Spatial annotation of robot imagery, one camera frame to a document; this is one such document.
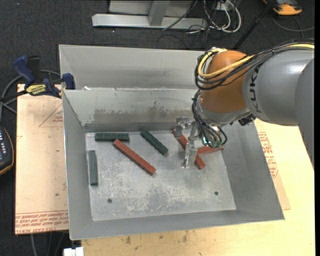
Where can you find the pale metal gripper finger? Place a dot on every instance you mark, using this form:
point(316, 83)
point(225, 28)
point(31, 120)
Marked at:
point(178, 131)
point(189, 157)

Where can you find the red-brown flat block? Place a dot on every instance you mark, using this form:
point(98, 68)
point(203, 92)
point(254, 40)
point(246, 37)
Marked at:
point(208, 150)
point(134, 157)
point(200, 163)

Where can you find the dark green flat block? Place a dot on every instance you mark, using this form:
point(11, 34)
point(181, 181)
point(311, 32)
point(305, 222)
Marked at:
point(154, 142)
point(111, 136)
point(93, 168)

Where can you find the grey metal bin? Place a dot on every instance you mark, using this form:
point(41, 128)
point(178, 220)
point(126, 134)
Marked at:
point(160, 190)

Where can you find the brown cardboard board, red print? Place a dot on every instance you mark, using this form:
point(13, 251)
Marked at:
point(40, 160)

